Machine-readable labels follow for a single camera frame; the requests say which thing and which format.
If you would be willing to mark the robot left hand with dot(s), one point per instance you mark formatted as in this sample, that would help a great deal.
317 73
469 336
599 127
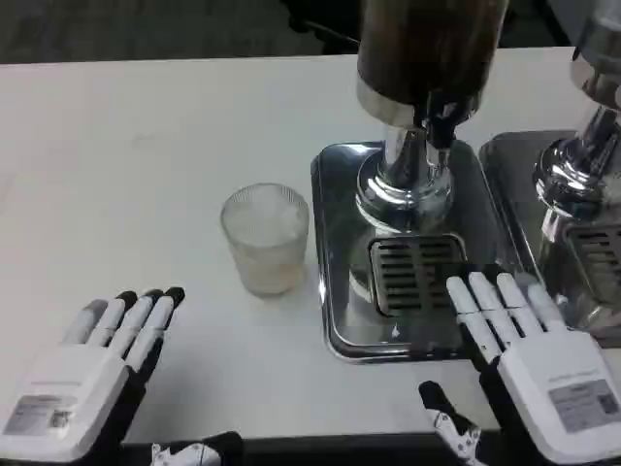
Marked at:
73 388

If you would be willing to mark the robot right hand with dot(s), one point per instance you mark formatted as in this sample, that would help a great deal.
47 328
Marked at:
548 374

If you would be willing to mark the clear ribbed glass cup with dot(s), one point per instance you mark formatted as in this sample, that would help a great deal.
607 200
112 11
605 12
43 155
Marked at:
264 238

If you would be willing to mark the slotted drip tray grid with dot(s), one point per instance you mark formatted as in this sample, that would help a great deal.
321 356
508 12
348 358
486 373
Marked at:
599 252
407 272

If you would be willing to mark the steel drip tray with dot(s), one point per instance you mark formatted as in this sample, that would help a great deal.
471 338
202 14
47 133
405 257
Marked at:
339 272
509 179

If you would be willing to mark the steel drink dispenser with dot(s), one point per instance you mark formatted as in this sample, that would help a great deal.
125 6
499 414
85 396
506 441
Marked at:
597 141

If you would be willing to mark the black dispenser tap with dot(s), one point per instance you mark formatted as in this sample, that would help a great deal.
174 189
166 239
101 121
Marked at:
441 116

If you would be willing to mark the drink dispenser with dark liquid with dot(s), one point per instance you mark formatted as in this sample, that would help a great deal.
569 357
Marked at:
422 43

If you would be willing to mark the black office chair base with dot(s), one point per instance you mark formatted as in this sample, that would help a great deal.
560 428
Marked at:
335 34

